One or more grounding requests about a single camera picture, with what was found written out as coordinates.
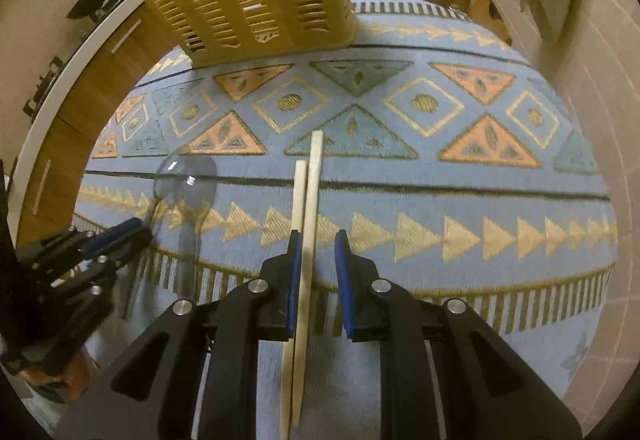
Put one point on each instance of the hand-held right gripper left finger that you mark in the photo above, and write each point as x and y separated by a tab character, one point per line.
295	270

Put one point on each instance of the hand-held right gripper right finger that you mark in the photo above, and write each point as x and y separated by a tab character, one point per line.
342	280

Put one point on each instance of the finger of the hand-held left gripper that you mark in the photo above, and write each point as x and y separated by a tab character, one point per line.
120	231
107	270

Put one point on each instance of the clear grey plastic spoon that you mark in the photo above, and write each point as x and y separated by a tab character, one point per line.
185	185

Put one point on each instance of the person's left hand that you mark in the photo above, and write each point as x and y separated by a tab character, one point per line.
75	368

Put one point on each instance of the blue patterned tablecloth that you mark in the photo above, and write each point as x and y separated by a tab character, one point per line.
450	180

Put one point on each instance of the white kitchen countertop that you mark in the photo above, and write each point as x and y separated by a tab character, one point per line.
65	80

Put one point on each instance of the black gas stove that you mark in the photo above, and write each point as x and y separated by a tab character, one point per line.
45	85

